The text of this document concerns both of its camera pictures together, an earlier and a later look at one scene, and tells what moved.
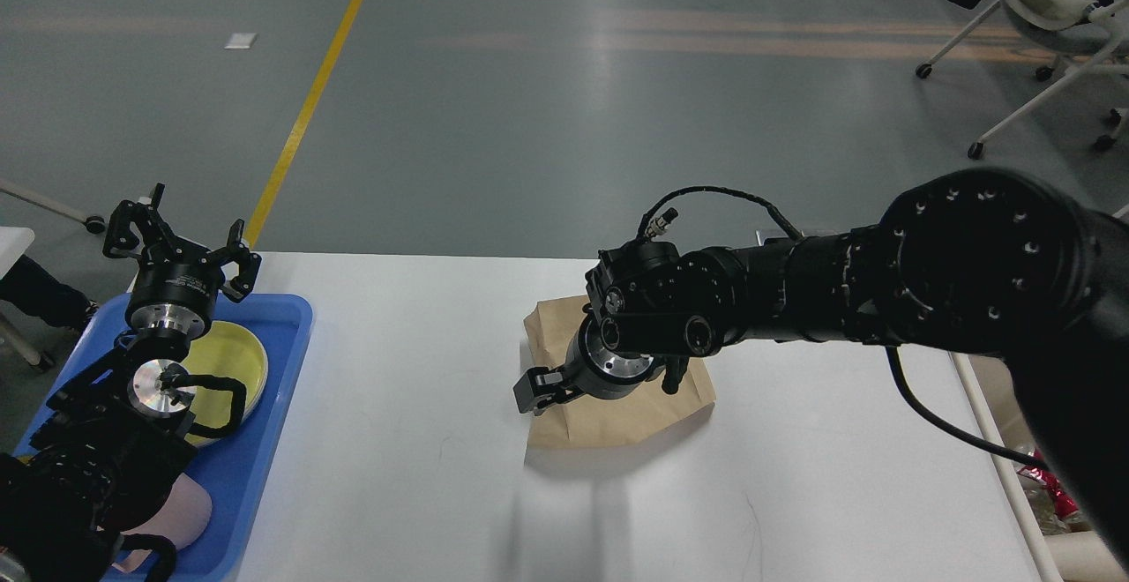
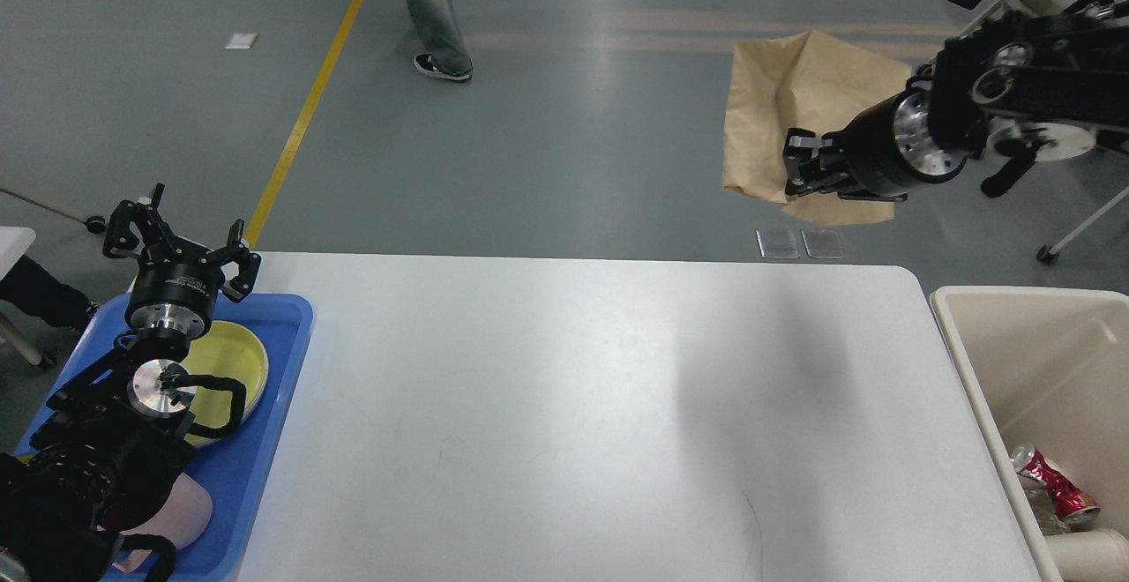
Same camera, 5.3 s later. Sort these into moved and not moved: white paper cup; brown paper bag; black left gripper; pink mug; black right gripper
Moved: brown paper bag; black right gripper
Not moved: pink mug; white paper cup; black left gripper
